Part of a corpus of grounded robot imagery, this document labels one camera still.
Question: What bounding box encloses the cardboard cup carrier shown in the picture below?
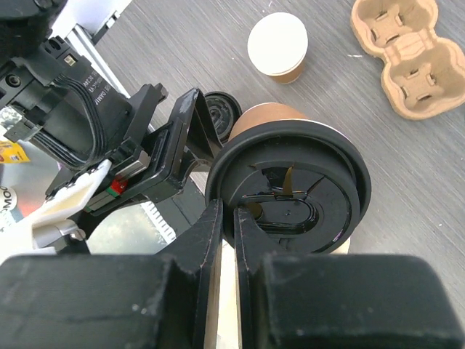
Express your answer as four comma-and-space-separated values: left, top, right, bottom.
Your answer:
350, 1, 464, 121

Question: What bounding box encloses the paper cup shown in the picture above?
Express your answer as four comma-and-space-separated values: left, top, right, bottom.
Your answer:
222, 103, 360, 254

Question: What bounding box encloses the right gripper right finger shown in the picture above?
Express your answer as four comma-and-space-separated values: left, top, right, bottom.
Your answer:
234, 208, 464, 348

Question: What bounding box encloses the stack of paper cups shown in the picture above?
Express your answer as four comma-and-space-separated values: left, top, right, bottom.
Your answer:
247, 12, 309, 84

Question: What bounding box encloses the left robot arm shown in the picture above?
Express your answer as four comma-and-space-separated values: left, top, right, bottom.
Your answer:
1, 1, 222, 216

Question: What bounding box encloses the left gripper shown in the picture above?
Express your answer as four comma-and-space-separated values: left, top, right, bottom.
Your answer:
1, 36, 222, 217

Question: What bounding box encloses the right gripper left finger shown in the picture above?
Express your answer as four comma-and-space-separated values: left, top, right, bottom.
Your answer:
1, 200, 224, 348

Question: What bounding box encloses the black lid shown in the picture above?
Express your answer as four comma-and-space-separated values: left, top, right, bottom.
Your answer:
204, 92, 243, 143
205, 119, 372, 253

